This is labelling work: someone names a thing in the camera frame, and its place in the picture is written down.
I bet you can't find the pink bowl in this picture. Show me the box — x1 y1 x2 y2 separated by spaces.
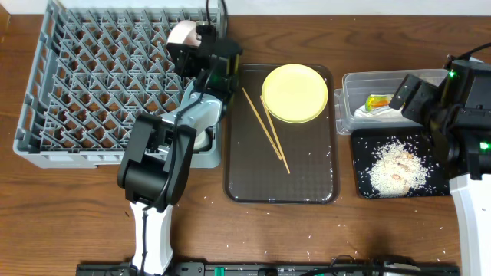
166 20 201 47

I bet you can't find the white paper napkin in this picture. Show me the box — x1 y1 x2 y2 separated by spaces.
354 106 402 118

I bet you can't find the green snack wrapper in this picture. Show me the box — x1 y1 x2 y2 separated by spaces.
364 94 394 112

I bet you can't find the leftover rice pile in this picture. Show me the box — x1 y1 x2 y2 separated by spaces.
368 140 429 197

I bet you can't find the white cup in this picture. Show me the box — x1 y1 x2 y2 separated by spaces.
193 130 212 153

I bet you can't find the yellow plate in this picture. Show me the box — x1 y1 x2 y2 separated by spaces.
261 64 329 123

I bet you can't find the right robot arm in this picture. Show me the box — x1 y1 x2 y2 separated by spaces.
390 55 490 275

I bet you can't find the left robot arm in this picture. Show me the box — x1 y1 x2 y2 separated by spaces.
117 38 243 275

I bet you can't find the black waste tray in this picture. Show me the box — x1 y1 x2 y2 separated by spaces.
351 127 450 199

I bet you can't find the clear plastic bin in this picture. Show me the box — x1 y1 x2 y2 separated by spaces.
334 69 447 135

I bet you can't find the right wooden chopstick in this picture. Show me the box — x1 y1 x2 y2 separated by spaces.
260 96 291 174

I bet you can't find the wooden chopstick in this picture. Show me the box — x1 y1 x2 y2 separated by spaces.
260 96 291 174
242 87 282 160

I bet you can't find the grey dish rack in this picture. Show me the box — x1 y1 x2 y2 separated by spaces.
13 1 223 169

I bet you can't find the left wooden chopstick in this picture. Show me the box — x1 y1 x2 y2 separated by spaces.
242 87 282 160

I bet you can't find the dark brown serving tray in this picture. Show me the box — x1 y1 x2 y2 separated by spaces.
224 64 340 204

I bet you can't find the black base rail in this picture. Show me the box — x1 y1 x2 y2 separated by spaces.
75 262 460 276

